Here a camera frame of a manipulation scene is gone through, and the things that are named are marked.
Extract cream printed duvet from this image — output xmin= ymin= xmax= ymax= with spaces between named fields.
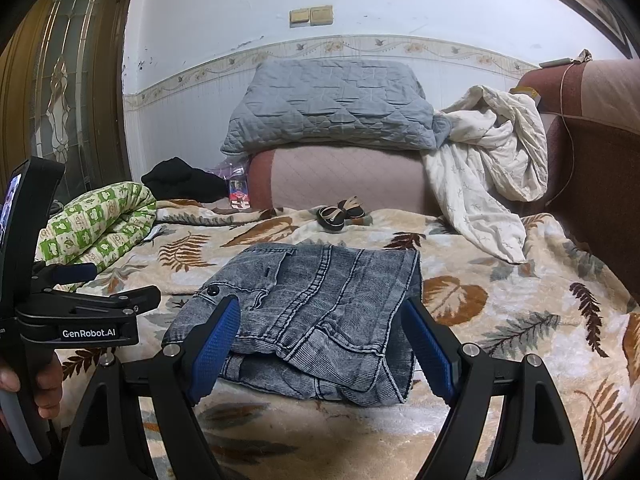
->
xmin=421 ymin=85 xmax=549 ymax=265

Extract green patterned quilt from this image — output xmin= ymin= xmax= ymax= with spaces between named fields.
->
xmin=37 ymin=181 xmax=158 ymax=293

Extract black cloth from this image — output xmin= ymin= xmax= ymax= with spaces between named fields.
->
xmin=141 ymin=157 xmax=228 ymax=201

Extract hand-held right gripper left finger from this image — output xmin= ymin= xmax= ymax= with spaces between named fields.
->
xmin=57 ymin=295 xmax=242 ymax=480

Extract blue denim pants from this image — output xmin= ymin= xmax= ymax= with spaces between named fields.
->
xmin=161 ymin=242 xmax=422 ymax=407

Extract brown padded headboard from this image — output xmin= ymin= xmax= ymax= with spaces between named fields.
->
xmin=515 ymin=57 xmax=640 ymax=311

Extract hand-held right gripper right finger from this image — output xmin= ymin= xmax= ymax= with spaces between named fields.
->
xmin=400 ymin=297 xmax=586 ymax=480

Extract clear plastic bag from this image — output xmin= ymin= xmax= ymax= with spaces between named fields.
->
xmin=207 ymin=156 xmax=251 ymax=183

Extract leaf-print blanket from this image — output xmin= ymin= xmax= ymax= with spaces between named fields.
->
xmin=50 ymin=197 xmax=640 ymax=480

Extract grey quilted pillow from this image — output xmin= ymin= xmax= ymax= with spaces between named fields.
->
xmin=220 ymin=58 xmax=453 ymax=155

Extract small black shoe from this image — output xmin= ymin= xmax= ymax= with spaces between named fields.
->
xmin=316 ymin=205 xmax=348 ymax=232
xmin=337 ymin=197 xmax=366 ymax=221

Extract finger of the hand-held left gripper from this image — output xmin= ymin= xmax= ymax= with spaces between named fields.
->
xmin=32 ymin=262 xmax=98 ymax=292
xmin=62 ymin=285 xmax=162 ymax=317

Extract wooden glass door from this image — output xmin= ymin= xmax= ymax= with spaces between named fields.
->
xmin=0 ymin=0 xmax=146 ymax=201

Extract yellow box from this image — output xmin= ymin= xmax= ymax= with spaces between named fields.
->
xmin=510 ymin=86 xmax=542 ymax=108

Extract pink padded cushion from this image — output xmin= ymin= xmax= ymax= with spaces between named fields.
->
xmin=248 ymin=146 xmax=441 ymax=216

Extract person's left hand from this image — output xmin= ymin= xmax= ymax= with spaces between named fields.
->
xmin=0 ymin=347 xmax=63 ymax=422

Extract colourful packet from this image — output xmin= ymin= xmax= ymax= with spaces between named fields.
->
xmin=229 ymin=179 xmax=251 ymax=211

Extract thin beige cable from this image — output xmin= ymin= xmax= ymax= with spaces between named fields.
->
xmin=547 ymin=50 xmax=593 ymax=206

